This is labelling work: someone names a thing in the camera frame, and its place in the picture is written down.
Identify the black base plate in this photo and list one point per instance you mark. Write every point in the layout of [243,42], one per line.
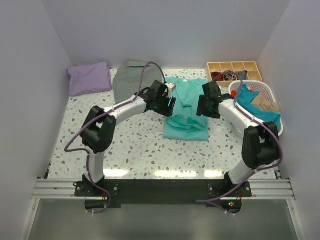
[117,192]

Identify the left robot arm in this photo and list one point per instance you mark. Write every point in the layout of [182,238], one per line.
[100,126]

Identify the grey shirt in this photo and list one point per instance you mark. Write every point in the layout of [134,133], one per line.
[127,79]

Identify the folded purple shirt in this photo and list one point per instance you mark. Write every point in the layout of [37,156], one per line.
[89,79]

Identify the aluminium frame rail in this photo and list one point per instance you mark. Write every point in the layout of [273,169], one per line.
[266,185]

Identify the patterned cloth in box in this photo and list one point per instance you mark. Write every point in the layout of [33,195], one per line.
[229,75]

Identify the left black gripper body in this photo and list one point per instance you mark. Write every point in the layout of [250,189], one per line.
[161,101]

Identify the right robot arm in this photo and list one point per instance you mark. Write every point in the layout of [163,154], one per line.
[261,148]

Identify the teal t shirt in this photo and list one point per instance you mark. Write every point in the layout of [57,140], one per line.
[185,124]

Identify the grey cloth in box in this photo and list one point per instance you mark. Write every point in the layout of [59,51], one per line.
[243,74]

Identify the wooden compartment box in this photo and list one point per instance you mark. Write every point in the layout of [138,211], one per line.
[251,67]

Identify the red garment in basket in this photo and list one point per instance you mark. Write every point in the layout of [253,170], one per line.
[233,93]

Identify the blue t shirt in basket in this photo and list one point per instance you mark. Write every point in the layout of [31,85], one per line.
[244,99]

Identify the beige garment in basket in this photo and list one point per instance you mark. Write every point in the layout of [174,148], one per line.
[265,105]

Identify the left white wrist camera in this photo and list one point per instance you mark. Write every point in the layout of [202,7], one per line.
[171,87]

